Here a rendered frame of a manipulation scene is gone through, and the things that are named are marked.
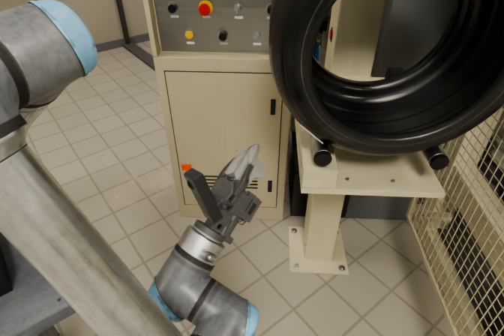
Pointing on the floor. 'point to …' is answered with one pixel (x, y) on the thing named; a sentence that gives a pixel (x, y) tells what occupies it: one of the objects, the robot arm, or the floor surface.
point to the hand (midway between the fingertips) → (251, 146)
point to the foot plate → (297, 262)
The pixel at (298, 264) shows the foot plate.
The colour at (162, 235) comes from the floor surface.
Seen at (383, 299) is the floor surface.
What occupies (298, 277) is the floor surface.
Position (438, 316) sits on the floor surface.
